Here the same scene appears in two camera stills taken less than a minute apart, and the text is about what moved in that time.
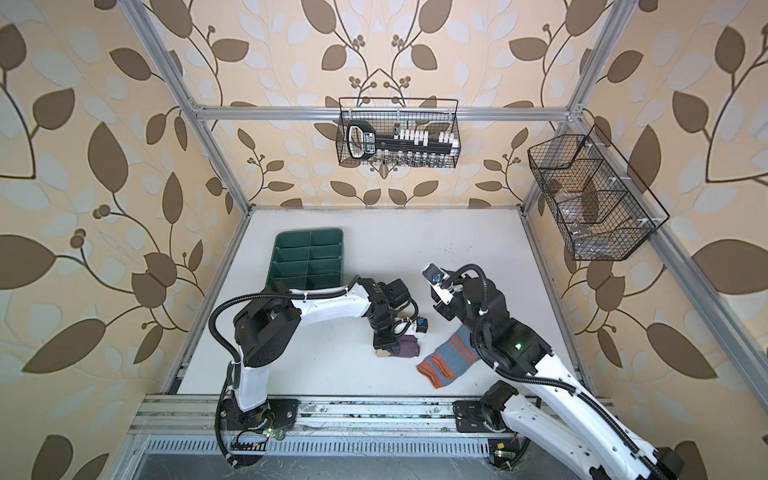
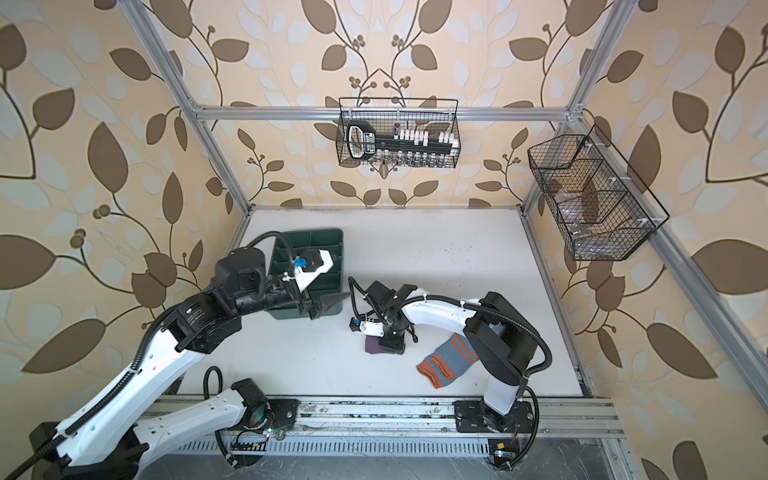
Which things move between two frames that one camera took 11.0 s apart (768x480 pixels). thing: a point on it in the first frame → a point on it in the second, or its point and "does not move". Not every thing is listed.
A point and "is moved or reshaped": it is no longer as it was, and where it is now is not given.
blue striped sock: [451, 359] does not move
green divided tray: [306, 259] does not move
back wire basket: [399, 132] does not move
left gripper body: [388, 331] → [272, 292]
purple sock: [407, 347] is moved or reshaped
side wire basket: [604, 209] does not move
